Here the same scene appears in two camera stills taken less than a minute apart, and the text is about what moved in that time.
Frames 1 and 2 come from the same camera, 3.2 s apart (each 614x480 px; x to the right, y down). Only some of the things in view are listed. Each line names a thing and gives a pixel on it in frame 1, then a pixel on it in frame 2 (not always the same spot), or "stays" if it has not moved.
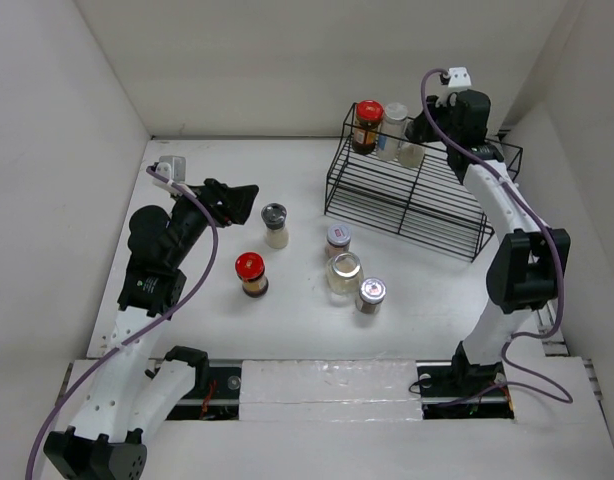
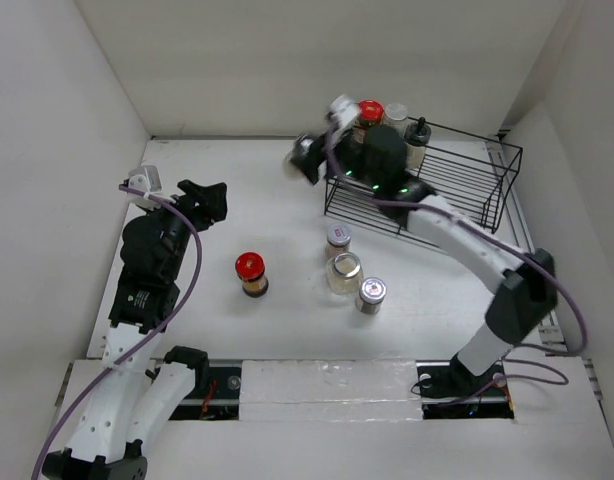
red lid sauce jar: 369,114 stays
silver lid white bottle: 393,124 stays
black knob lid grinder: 411,154 stays
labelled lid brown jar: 372,292 stays
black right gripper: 435,105 -> 319,153
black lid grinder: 274,216 -> 299,160
